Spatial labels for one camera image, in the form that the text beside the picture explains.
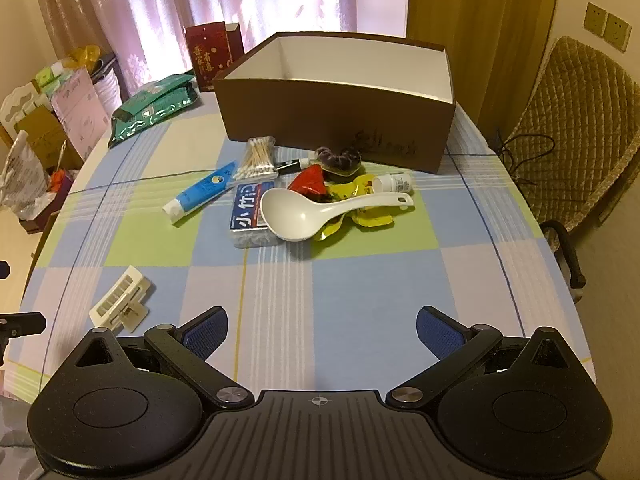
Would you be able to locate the white pill bottle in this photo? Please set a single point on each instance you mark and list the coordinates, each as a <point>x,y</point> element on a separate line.
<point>395,182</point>

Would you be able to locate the wall socket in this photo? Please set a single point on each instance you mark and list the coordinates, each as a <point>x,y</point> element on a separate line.
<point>595,19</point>
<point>616,32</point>

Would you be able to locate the red snack packet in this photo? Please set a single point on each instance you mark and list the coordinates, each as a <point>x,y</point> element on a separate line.
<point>311,180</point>

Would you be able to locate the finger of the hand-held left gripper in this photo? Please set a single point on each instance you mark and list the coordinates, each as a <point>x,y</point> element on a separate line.
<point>22,324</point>
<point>4,269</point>

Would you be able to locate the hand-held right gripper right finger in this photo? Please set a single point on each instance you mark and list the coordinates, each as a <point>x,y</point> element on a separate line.
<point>440,332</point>

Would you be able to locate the quilted tan chair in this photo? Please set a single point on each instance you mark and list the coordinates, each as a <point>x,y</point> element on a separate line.
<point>575,125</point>

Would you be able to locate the red gift box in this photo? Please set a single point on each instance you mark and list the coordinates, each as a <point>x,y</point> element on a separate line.
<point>212,52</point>

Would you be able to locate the white plastic bag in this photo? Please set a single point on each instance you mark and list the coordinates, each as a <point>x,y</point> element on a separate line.
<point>22,175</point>

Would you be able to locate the white plastic spoon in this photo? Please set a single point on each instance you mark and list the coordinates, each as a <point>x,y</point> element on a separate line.
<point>292,215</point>

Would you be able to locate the green foil packet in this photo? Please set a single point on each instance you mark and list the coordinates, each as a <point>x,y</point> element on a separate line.
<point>155,92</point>
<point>150,117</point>

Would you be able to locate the blue toothpaste tube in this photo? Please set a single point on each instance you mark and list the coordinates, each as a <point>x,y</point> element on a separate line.
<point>200,192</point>

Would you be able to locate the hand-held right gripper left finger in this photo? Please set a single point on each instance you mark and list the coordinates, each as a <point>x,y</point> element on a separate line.
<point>207,331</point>

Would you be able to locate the white paper stack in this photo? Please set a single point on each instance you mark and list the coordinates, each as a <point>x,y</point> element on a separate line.
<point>109,92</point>

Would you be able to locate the brown cardboard carton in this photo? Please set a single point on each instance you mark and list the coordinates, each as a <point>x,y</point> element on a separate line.
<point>47,140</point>

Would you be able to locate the white chair back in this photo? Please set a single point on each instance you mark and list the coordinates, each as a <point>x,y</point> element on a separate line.
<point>17,102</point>

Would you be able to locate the white plastic clip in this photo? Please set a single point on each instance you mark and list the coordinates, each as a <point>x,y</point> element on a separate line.
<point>120,297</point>

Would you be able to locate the clear plastic tissue pack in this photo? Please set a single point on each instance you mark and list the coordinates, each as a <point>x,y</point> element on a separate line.
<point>246,220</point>

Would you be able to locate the small black tube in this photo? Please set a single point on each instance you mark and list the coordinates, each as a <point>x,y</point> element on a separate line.
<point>292,165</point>

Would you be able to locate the brown cardboard box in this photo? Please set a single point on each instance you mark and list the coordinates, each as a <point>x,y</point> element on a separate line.
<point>340,120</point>

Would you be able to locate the cotton swab pack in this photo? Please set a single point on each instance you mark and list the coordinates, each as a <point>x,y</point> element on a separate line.
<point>256,157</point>

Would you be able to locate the yellow plastic wrap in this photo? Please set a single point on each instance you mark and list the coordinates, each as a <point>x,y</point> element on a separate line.
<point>84,55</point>

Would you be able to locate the golden curtain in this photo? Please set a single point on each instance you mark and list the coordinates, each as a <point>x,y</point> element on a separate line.
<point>475,25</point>

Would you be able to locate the yellow snack packet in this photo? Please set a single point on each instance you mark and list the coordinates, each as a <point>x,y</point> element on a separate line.
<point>372,217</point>

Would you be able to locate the checked tablecloth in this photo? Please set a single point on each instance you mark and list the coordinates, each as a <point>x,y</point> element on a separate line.
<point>350,300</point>

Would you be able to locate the black chair armrest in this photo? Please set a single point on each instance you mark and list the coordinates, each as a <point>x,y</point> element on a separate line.
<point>567,250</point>

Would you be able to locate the dark scrunchie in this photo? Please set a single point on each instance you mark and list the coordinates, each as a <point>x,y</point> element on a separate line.
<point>339,159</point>

